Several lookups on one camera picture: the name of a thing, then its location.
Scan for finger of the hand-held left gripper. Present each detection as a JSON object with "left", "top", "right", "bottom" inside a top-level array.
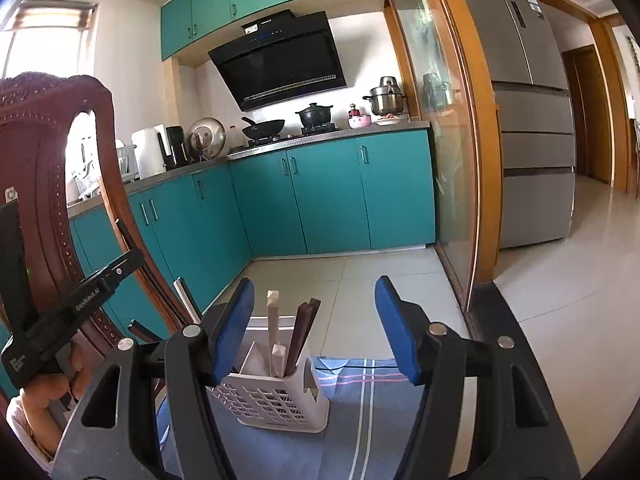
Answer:
[{"left": 80, "top": 248, "right": 147, "bottom": 293}]

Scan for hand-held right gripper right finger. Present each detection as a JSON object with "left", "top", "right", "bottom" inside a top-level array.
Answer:
[{"left": 375, "top": 275, "right": 583, "bottom": 480}]

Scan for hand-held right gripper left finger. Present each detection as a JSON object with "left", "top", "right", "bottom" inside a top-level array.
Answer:
[{"left": 50, "top": 277, "right": 256, "bottom": 480}]

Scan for red-brown chopstick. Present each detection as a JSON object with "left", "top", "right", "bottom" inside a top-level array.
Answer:
[{"left": 292, "top": 301, "right": 313, "bottom": 376}]

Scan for dark red chopstick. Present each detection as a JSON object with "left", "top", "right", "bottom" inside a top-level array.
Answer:
[{"left": 300, "top": 298, "right": 322, "bottom": 361}]

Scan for white plastic utensil holder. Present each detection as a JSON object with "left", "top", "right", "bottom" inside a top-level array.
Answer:
[{"left": 206, "top": 316, "right": 331, "bottom": 433}]

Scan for person's left forearm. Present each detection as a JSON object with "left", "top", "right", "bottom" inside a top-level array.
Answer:
[{"left": 5, "top": 394, "right": 53, "bottom": 476}]

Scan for person's left hand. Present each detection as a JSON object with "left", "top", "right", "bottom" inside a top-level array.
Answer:
[{"left": 22, "top": 342, "right": 93, "bottom": 456}]

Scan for blue striped towel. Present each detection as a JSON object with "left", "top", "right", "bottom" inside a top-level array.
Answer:
[{"left": 156, "top": 355, "right": 436, "bottom": 480}]

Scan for white dish rack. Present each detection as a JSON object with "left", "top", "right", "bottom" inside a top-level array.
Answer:
[{"left": 70, "top": 145, "right": 138, "bottom": 201}]

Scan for carved wooden chair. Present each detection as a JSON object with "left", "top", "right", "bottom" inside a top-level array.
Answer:
[{"left": 0, "top": 72, "right": 201, "bottom": 351}]

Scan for white kettle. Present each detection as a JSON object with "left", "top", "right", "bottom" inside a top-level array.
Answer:
[{"left": 131, "top": 125, "right": 168, "bottom": 179}]

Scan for black kitchen appliance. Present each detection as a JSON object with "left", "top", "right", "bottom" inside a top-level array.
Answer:
[{"left": 165, "top": 126, "right": 191, "bottom": 168}]

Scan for teal lower kitchen cabinets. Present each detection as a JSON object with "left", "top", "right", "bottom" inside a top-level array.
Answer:
[{"left": 67, "top": 127, "right": 437, "bottom": 361}]

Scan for teal kitchen cabinets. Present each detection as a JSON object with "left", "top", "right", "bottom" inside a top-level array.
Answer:
[
  {"left": 67, "top": 127, "right": 437, "bottom": 361},
  {"left": 160, "top": 0, "right": 387, "bottom": 60}
]

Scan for steel pot lid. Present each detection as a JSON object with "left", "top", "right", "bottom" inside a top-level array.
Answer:
[{"left": 186, "top": 116, "right": 227, "bottom": 153}]

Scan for wood-framed glass sliding door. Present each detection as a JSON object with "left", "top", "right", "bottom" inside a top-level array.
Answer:
[{"left": 385, "top": 0, "right": 501, "bottom": 311}]

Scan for gas stove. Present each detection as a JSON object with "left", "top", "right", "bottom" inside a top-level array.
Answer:
[{"left": 245, "top": 132, "right": 337, "bottom": 147}]

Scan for black wok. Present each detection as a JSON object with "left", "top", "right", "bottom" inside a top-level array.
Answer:
[{"left": 241, "top": 116, "right": 287, "bottom": 140}]

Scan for grey refrigerator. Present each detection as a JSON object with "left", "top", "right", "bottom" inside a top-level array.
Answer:
[{"left": 447, "top": 0, "right": 576, "bottom": 251}]

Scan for window with blind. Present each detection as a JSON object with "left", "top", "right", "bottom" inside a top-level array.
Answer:
[{"left": 0, "top": 0, "right": 98, "bottom": 81}]

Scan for black casserole pot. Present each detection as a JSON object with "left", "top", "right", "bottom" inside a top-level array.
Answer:
[{"left": 295, "top": 102, "right": 335, "bottom": 128}]

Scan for stainless steel stockpot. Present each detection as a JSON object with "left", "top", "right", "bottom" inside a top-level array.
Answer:
[{"left": 362, "top": 76, "right": 407, "bottom": 117}]

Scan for black range hood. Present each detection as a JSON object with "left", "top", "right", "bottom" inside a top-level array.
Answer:
[{"left": 207, "top": 10, "right": 348, "bottom": 112}]

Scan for wooden door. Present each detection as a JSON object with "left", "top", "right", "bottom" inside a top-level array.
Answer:
[{"left": 562, "top": 45, "right": 613, "bottom": 183}]

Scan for teal upper kitchen cabinets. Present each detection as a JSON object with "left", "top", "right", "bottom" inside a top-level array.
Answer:
[{"left": 160, "top": 0, "right": 387, "bottom": 60}]

